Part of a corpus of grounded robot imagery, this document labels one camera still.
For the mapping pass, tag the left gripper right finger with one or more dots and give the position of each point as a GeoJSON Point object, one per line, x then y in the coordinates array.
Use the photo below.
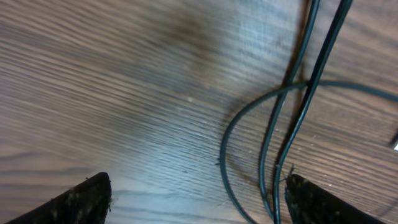
{"type": "Point", "coordinates": [310, 204]}

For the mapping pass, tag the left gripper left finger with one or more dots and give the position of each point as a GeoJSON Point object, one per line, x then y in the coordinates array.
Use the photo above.
{"type": "Point", "coordinates": [85, 203]}

